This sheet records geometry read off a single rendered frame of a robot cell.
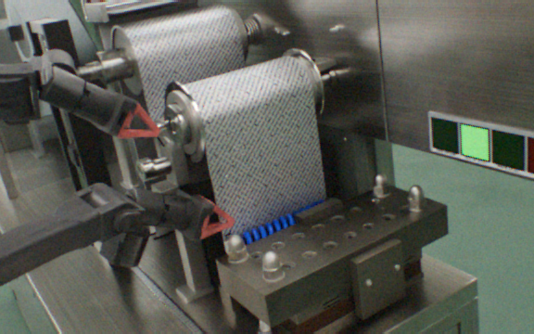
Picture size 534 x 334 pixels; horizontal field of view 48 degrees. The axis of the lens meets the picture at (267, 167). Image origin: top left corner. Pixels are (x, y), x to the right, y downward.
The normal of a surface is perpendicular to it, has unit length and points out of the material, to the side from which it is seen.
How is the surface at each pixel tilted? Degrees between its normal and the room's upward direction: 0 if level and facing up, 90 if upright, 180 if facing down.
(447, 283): 0
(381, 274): 90
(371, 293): 90
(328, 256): 0
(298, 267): 0
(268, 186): 90
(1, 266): 107
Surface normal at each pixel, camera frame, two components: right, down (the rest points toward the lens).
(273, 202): 0.54, 0.22
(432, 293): -0.15, -0.92
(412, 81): -0.83, 0.32
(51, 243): 0.76, 0.39
